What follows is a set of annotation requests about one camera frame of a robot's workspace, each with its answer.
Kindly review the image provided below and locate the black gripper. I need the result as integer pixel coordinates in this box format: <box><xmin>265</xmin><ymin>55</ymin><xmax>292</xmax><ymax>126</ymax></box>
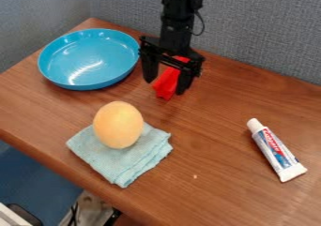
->
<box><xmin>139</xmin><ymin>36</ymin><xmax>205</xmax><ymax>95</ymax></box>

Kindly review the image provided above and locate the red plastic block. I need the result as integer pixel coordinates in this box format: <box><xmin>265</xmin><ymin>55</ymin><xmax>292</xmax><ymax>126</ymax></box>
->
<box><xmin>153</xmin><ymin>66</ymin><xmax>181</xmax><ymax>100</ymax></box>

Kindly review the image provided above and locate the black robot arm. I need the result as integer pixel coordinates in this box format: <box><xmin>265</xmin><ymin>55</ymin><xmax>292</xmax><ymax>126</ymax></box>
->
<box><xmin>139</xmin><ymin>0</ymin><xmax>206</xmax><ymax>95</ymax></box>

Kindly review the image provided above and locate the blue plate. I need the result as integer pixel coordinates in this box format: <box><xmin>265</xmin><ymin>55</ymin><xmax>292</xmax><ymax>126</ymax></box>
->
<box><xmin>38</xmin><ymin>28</ymin><xmax>139</xmax><ymax>91</ymax></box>

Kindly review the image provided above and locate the orange egg-shaped object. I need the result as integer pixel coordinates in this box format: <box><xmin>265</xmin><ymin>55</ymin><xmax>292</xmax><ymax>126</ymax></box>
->
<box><xmin>92</xmin><ymin>101</ymin><xmax>145</xmax><ymax>149</ymax></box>

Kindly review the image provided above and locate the white object bottom corner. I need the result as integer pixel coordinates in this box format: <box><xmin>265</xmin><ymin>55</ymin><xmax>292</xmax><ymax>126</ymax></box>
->
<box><xmin>0</xmin><ymin>203</ymin><xmax>43</xmax><ymax>226</ymax></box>

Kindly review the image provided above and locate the light blue folded cloth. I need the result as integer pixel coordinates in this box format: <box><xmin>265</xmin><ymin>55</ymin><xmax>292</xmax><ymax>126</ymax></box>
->
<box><xmin>67</xmin><ymin>124</ymin><xmax>173</xmax><ymax>188</ymax></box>

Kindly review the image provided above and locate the white toothpaste tube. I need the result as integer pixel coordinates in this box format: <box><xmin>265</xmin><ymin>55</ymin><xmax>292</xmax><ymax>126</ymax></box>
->
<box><xmin>248</xmin><ymin>118</ymin><xmax>308</xmax><ymax>183</ymax></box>

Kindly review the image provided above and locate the grey bag under table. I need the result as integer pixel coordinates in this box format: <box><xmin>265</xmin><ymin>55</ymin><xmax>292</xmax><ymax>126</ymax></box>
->
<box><xmin>59</xmin><ymin>191</ymin><xmax>122</xmax><ymax>226</ymax></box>

